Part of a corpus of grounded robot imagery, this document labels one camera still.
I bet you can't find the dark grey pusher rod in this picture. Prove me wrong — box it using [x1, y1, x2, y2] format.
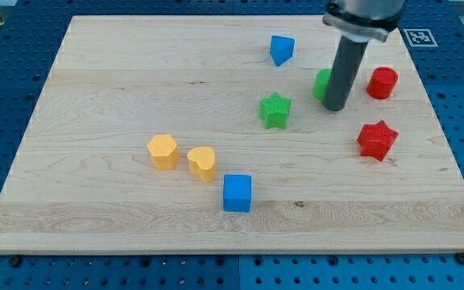
[322, 36, 368, 111]

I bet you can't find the green cylinder block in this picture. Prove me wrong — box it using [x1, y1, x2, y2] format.
[313, 68, 332, 102]

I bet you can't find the red star block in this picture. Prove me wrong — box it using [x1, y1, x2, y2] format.
[357, 120, 399, 161]

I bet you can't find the green star block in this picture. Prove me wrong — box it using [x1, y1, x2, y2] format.
[259, 92, 292, 129]

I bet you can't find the red cylinder block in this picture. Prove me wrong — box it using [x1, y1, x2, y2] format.
[366, 67, 398, 100]

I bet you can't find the blue triangle block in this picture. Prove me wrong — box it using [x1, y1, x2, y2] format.
[270, 35, 296, 66]

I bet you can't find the white fiducial marker tag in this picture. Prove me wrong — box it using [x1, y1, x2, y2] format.
[404, 28, 437, 48]

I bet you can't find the wooden board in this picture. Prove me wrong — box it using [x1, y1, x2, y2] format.
[0, 15, 464, 255]

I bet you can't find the blue cube block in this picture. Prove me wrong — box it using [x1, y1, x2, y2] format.
[222, 174, 252, 212]

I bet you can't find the yellow heart block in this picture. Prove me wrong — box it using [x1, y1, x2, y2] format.
[187, 147, 217, 183]

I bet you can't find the yellow hexagon block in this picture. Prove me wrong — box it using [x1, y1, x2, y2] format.
[147, 134, 180, 170]

